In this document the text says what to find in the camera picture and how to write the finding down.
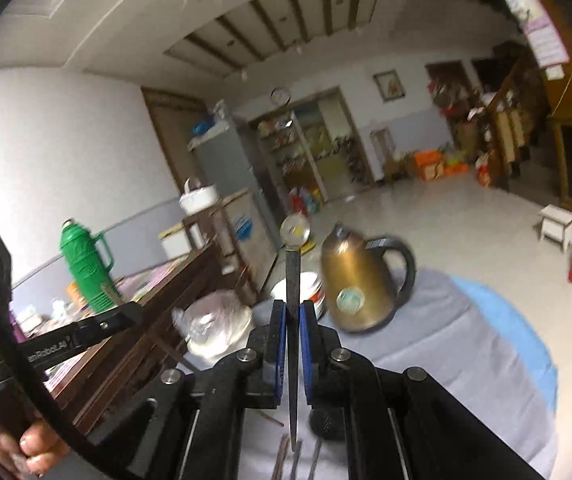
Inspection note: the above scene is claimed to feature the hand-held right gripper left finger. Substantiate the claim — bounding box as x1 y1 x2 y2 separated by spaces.
86 300 287 480

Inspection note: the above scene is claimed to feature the dark wooden cabinet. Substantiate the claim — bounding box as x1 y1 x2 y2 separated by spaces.
44 200 263 437

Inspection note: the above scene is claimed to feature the grey appliance blue sticker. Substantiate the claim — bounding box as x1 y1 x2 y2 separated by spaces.
220 186 280 292

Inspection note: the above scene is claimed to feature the clear plastic bag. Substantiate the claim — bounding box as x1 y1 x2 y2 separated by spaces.
172 290 247 347

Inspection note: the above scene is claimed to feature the red and white carton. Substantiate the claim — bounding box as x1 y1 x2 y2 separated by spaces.
474 152 493 187

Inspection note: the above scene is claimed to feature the red and white bowl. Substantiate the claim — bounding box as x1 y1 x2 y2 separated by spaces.
270 271 319 308

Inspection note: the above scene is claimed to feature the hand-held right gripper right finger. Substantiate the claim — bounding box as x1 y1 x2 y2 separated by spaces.
300 300 548 480

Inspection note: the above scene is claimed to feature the white cardboard box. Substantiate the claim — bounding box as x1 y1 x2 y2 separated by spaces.
158 224 193 262

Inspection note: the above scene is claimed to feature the wall calendar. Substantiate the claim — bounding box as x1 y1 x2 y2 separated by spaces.
497 0 570 69

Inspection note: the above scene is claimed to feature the orange box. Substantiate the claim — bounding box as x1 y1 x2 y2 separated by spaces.
412 148 448 182

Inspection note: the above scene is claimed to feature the brown chopstick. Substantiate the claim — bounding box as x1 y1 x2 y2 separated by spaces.
274 434 290 480

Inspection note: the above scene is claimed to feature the shelf of goods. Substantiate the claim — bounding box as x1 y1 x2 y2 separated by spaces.
250 104 363 203

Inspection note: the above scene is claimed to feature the brown wooden door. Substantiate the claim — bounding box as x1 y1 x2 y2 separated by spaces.
140 87 203 202

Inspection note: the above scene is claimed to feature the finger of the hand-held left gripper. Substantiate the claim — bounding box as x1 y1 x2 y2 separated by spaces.
68 303 145 357

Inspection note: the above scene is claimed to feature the grey refrigerator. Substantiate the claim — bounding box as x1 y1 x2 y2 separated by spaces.
188 104 269 211

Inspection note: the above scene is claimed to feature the person's left hand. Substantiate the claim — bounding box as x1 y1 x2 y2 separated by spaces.
0 407 69 479

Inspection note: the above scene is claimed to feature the small white stool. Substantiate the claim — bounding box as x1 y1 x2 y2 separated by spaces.
538 204 572 252

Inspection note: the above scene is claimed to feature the grey towel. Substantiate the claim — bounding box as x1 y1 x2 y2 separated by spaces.
181 265 560 480

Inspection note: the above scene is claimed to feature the gold metal kettle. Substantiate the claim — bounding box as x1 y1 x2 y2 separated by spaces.
320 221 417 334

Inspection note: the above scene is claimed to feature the green thermos flask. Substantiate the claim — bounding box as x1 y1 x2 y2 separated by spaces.
60 218 115 315

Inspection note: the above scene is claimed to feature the framed wall picture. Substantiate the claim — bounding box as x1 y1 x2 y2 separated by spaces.
373 69 407 104

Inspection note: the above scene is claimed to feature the thick black cable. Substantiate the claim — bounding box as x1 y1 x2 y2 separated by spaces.
0 262 136 480

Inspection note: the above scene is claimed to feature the blue tablecloth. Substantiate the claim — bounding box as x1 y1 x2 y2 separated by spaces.
445 274 560 411

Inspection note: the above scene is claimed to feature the metal spoon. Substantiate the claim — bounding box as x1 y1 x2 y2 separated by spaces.
279 213 311 453

